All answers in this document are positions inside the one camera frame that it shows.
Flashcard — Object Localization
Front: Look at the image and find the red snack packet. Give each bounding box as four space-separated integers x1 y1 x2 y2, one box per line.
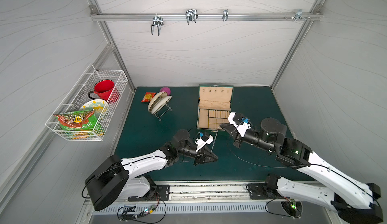
141 92 156 103

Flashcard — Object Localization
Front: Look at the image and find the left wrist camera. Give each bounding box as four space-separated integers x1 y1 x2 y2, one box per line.
195 132 214 152

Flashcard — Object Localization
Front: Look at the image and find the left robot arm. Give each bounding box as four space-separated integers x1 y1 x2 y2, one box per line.
85 129 218 211

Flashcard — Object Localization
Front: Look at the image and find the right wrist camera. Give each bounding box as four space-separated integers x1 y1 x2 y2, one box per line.
227 112 252 128

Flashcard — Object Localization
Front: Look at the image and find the patterned plate in basket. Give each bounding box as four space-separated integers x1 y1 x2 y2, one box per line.
79 99 108 118

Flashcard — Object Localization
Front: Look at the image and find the wire plate rack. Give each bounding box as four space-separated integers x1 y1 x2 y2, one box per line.
153 103 172 122

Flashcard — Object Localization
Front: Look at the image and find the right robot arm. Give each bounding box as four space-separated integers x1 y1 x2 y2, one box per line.
220 113 384 224

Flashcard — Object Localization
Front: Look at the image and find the small metal hook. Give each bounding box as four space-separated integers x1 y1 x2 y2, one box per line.
222 9 228 22

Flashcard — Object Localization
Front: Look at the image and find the white wire basket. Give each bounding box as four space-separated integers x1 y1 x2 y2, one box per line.
45 65 128 141

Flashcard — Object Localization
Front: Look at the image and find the green snack bag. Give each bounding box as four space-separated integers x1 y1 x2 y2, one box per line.
53 110 98 131

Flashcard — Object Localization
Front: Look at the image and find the right black mount plate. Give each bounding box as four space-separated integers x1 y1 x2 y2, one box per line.
246 174 281 200

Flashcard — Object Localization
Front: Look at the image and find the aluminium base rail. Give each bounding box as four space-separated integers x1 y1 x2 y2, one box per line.
84 180 333 206

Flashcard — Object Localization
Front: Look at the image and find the cream plate front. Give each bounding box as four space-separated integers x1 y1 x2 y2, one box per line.
150 95 172 115

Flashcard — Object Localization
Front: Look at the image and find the pink ball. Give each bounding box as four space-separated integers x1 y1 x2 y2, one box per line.
160 87 171 95

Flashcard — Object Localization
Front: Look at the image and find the green table mat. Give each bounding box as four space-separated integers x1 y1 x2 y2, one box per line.
115 87 309 181

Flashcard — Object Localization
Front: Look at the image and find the red mug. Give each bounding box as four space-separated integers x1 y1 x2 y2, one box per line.
88 79 120 103

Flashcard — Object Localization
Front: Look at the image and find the aluminium top rail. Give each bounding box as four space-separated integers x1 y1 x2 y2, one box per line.
91 12 323 22

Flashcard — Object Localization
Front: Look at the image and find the left base cable bundle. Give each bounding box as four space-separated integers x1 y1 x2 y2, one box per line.
116 192 168 224

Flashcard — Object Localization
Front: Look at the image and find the black mount plate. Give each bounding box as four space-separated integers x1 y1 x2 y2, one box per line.
128 175 170 202
246 174 281 200

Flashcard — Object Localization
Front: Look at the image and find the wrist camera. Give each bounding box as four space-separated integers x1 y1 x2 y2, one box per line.
227 112 252 128
195 132 214 152

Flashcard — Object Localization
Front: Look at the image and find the metal loop hook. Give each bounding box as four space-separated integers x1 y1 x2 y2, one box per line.
185 9 199 25

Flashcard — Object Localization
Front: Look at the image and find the left black mount plate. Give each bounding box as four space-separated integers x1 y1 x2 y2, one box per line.
128 175 170 202

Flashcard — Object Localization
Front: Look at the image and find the metal double hook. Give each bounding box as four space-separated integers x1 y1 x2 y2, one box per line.
150 16 164 36

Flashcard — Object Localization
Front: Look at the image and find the metal bracket hook right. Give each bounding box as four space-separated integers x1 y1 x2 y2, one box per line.
284 10 311 22

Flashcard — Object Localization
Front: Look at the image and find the right base cable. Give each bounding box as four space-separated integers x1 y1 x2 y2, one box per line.
264 196 303 219

